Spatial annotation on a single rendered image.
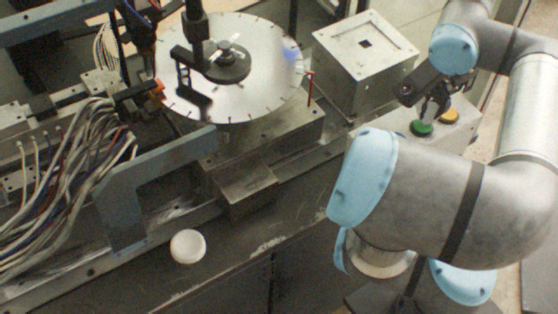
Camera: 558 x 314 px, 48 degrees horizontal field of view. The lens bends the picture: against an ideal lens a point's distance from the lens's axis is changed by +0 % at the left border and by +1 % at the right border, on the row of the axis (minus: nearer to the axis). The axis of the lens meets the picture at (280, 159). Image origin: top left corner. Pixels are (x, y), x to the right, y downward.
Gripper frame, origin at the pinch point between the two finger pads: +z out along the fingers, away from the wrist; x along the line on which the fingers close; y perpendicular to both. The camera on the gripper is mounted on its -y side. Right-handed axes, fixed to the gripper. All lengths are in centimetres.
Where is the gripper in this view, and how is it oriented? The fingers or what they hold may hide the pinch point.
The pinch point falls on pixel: (421, 120)
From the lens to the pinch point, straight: 129.6
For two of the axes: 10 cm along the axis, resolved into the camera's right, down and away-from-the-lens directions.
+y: 8.4, -4.1, 3.5
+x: -5.4, -6.8, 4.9
